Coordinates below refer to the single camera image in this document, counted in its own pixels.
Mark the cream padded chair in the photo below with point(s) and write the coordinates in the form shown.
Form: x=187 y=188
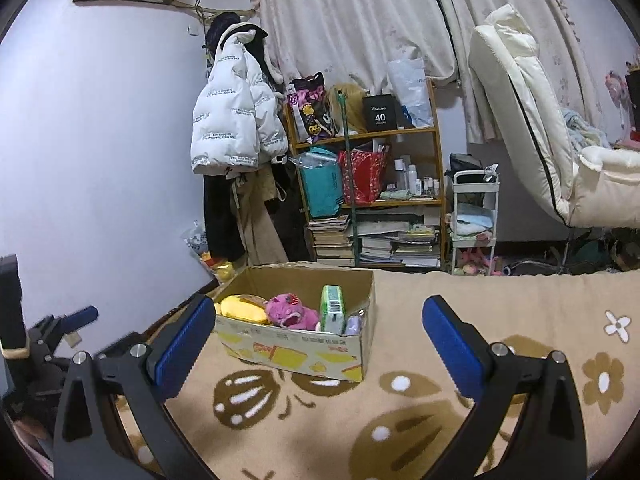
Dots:
x=525 y=110

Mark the teal paper bag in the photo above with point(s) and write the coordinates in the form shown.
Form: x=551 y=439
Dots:
x=322 y=190

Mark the beige flower blanket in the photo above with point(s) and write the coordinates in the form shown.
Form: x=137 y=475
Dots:
x=525 y=300

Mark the cardboard box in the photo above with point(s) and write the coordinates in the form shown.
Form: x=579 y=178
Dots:
x=300 y=355

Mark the green tissue packet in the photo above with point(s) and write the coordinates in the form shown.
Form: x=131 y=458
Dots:
x=332 y=310

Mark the beige hanging coat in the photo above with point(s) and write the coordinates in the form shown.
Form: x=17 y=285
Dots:
x=257 y=220

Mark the wall poster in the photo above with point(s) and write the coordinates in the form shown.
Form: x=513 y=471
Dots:
x=617 y=95

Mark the pile of books and papers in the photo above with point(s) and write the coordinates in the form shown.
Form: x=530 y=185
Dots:
x=400 y=250

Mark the red patterned bag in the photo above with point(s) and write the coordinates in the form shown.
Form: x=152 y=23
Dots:
x=365 y=180

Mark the blonde wig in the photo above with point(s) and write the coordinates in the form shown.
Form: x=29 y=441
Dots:
x=355 y=110

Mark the black gift box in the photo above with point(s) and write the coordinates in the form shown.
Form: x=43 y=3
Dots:
x=382 y=115

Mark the dark green bag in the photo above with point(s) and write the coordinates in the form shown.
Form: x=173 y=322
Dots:
x=592 y=255

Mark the green pole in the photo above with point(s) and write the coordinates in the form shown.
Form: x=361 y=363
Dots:
x=349 y=175

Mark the floral cream curtain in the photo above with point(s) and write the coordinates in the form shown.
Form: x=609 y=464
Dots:
x=350 y=20

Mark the colourful printed bag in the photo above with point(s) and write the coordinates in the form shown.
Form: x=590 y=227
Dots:
x=312 y=110

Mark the pink soft toys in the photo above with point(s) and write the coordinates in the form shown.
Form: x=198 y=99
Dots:
x=475 y=260

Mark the yellow toy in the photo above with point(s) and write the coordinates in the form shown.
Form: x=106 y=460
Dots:
x=220 y=267

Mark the wooden shelf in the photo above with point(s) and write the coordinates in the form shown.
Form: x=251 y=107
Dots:
x=400 y=131

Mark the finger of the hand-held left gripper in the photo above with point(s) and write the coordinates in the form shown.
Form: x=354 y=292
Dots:
x=82 y=316

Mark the black bag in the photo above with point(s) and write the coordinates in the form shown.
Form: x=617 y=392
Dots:
x=465 y=162

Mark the cluster of cosmetic bottles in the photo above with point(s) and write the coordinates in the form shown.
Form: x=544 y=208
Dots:
x=412 y=180

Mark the white puffer jacket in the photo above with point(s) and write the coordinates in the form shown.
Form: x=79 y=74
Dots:
x=230 y=110

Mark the black hanging garment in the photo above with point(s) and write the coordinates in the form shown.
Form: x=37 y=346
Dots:
x=220 y=220

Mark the white plastic bag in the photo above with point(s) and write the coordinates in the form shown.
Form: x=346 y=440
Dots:
x=410 y=90

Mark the yellow plush pouch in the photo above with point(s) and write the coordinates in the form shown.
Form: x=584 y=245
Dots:
x=240 y=307

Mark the light blue knitted blanket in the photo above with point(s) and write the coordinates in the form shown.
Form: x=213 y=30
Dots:
x=582 y=130

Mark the white trolley cart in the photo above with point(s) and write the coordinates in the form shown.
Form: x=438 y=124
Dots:
x=475 y=176

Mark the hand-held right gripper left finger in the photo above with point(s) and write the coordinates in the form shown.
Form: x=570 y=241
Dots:
x=180 y=345

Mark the printed plastic bag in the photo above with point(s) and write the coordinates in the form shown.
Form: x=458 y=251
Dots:
x=197 y=242

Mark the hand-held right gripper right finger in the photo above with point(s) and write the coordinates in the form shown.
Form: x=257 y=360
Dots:
x=450 y=345

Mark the light blue pillow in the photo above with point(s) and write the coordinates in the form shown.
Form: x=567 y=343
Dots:
x=472 y=222

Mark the stack of old books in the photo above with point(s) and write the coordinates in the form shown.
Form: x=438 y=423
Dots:
x=330 y=245

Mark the pink plush toy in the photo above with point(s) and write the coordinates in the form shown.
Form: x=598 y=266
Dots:
x=287 y=312

